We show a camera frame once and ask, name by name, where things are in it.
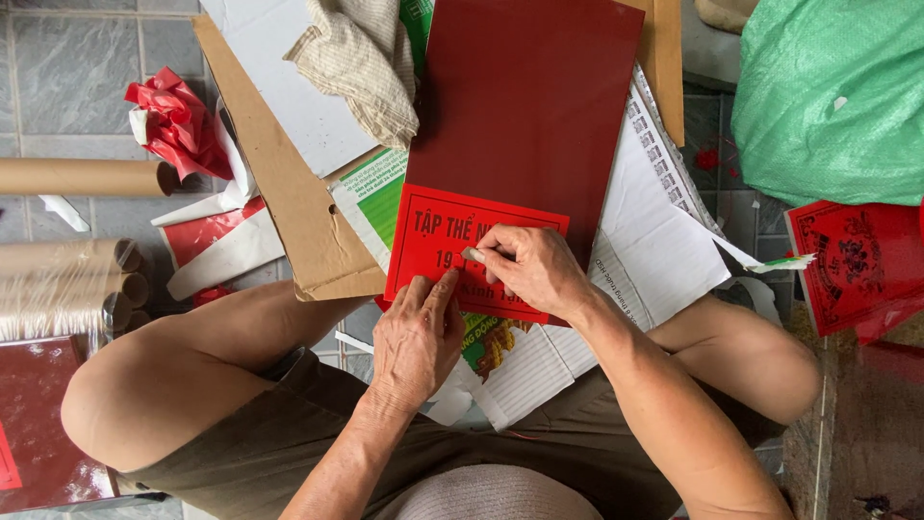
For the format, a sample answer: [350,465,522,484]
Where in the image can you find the crumpled red plastic wrap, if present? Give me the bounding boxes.
[123,66,234,182]

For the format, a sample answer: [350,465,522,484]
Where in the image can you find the small white paper scrap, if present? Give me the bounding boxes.
[38,194,92,234]

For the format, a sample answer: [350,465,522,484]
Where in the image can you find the plastic-wrapped bundle of cardboard tubes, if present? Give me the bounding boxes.
[0,237,153,345]

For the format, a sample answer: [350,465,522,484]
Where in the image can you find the person's olive shorts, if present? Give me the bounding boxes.
[117,347,786,520]

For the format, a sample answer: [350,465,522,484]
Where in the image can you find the beige striped cloth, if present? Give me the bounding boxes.
[283,0,421,150]

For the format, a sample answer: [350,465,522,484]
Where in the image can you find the beige bundle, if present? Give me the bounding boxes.
[693,0,760,35]

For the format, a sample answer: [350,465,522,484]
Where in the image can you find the small red paper scraps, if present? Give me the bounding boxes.
[694,146,741,179]

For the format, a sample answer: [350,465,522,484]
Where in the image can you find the narrow brown cardboard strip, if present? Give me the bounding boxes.
[619,0,686,147]

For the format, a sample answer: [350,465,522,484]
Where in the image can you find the green woven plastic sack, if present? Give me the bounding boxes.
[731,0,924,208]

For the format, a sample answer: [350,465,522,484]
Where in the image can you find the brown cardboard sheet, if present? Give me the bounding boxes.
[191,13,388,302]

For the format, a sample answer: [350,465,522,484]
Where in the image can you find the red papers with black ornament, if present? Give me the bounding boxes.
[784,200,924,346]

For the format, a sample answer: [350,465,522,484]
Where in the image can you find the bright red lettered stencil sheet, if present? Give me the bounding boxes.
[384,182,571,325]

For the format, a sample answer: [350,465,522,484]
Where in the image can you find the red and white paper offcuts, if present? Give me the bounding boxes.
[150,101,287,308]

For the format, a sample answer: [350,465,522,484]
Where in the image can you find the single brown cardboard tube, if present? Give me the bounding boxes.
[0,158,179,198]

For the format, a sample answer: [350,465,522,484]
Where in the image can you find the person's right leg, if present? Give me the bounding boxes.
[644,292,823,427]

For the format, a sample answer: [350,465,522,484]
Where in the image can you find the person's leg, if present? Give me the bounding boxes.
[644,292,823,427]
[61,279,371,475]

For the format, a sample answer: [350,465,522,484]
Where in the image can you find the white carton sheet green print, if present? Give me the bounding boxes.
[328,64,762,433]

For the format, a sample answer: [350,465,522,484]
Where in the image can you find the person's grey shirt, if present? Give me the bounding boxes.
[374,464,605,520]

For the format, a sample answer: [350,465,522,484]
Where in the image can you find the person's left hand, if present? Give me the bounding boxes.
[370,269,469,414]

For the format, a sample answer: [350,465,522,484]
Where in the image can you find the torn green and white strip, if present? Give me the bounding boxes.
[747,252,818,274]

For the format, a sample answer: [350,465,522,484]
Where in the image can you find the person's right hand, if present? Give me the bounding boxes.
[461,224,597,323]

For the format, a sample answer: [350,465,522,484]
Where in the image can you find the large dark red board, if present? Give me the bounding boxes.
[403,0,646,270]

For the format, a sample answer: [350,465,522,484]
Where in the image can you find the person's left leg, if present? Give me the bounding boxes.
[61,279,371,475]

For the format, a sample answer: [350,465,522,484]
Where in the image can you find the plain white cardboard sheet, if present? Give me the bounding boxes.
[198,0,434,179]

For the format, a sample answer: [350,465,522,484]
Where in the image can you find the glossy dark red sheet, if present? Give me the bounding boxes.
[0,336,122,514]

